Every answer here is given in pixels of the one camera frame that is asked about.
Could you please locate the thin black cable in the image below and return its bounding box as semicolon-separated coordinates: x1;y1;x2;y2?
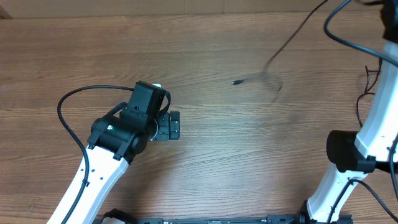
231;0;329;103

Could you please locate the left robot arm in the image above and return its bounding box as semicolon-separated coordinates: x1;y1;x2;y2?
49;81;180;223

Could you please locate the left camera cable black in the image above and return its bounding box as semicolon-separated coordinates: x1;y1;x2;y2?
57;85;134;224

